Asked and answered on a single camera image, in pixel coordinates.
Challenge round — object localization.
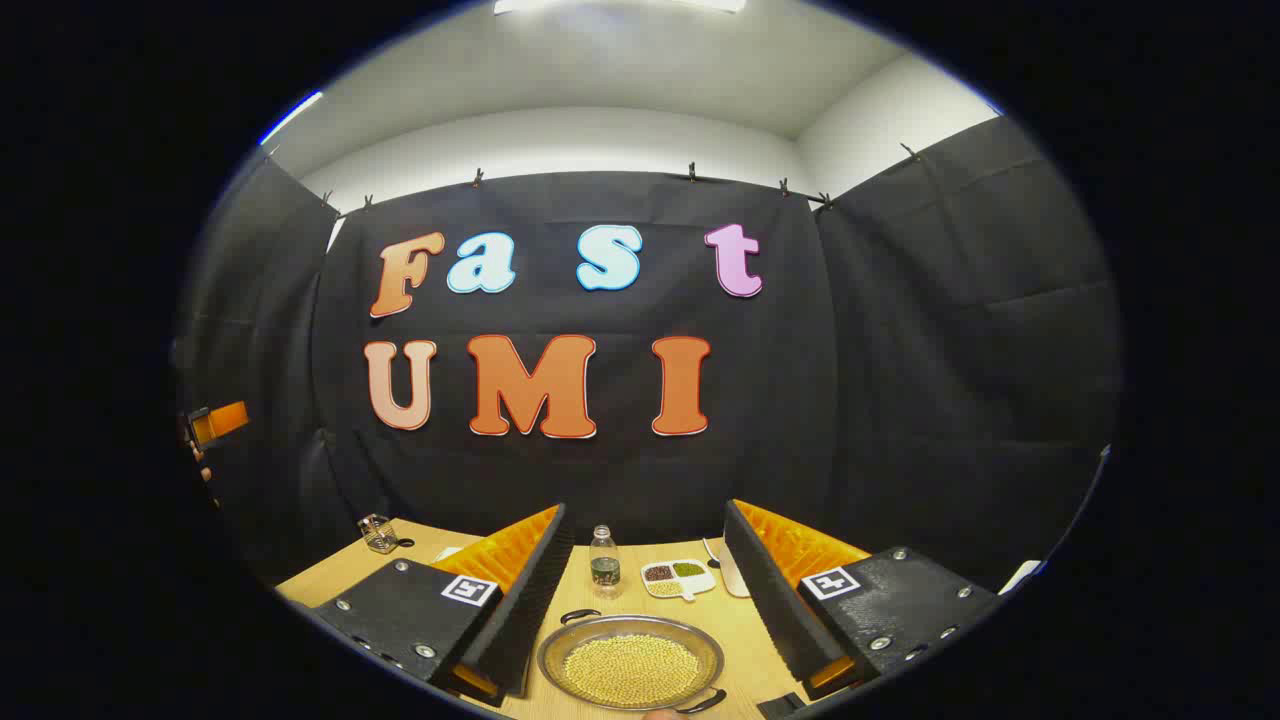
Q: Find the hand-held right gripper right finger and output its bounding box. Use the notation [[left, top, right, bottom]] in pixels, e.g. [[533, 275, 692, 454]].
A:
[[722, 498, 1004, 701]]

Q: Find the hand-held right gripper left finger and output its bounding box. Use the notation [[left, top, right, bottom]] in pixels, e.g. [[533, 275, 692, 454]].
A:
[[312, 503, 576, 701]]

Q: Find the steel pot with black handles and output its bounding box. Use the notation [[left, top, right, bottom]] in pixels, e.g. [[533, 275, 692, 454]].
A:
[[537, 608, 728, 715]]

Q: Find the large heap of yellow soybeans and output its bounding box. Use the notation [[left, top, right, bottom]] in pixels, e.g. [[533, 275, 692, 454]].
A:
[[563, 634, 701, 706]]

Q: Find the white toaster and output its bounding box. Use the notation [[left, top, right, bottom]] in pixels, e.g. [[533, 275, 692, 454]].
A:
[[718, 543, 752, 599]]

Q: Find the clear plastic water bottle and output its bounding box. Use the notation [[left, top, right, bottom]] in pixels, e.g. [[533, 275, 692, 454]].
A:
[[589, 525, 622, 600]]

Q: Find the white divided plate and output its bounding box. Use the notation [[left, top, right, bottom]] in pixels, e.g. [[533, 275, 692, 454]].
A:
[[641, 558, 718, 602]]

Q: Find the black backdrop cloth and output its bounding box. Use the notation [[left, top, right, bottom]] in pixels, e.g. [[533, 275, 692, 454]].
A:
[[172, 115, 1123, 591]]

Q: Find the white flat object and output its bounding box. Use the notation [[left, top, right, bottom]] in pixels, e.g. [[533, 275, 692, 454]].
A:
[[998, 559, 1047, 597]]

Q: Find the ceiling light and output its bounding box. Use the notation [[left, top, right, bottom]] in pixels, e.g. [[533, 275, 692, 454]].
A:
[[493, 0, 748, 15], [260, 90, 325, 147]]

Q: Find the row of black cloth clips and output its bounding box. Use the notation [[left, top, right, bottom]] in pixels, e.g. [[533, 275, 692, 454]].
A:
[[262, 143, 921, 213]]

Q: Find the small metal wire rack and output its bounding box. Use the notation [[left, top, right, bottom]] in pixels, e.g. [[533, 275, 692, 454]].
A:
[[357, 513, 415, 555]]

